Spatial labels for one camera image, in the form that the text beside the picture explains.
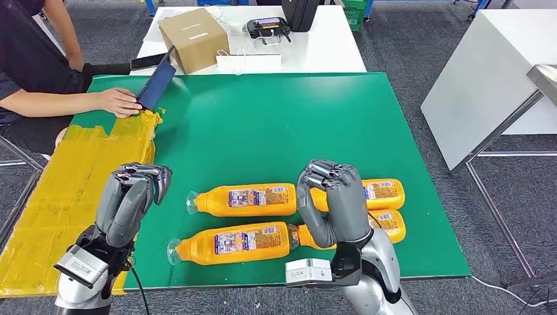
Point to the person's right hand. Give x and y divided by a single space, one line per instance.
117 102

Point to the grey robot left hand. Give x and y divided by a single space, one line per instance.
124 213

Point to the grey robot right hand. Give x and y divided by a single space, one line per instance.
348 208

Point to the orange bottle with clear cap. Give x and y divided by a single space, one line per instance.
394 230
196 250
217 204
385 204

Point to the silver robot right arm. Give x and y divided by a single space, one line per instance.
383 261

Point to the person's right forearm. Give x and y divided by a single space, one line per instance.
43 106

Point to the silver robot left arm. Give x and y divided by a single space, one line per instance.
74 300

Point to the person's left forearm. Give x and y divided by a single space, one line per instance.
65 30

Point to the dark blue tablet case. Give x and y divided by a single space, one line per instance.
156 84

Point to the black smartphone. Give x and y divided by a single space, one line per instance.
146 61

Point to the yellow taped sheet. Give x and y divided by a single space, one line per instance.
65 182

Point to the brown cardboard box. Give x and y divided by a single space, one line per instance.
196 39

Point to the person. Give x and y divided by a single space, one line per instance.
26 52

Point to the green table mat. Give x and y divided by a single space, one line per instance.
261 130

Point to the white table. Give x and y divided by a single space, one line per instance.
326 48

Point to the black handheld controller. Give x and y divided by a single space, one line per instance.
265 28

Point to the white tilted desk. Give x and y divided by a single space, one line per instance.
478 78

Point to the green plastic crate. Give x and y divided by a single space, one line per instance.
354 17

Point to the black bag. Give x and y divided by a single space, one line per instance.
300 13

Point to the steel table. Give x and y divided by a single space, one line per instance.
546 80

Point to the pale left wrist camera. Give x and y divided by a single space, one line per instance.
80 265

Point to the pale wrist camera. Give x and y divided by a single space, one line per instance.
307 270
80 265

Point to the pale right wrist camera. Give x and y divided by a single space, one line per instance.
307 270

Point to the grey metal desk frame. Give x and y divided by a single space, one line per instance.
522 153

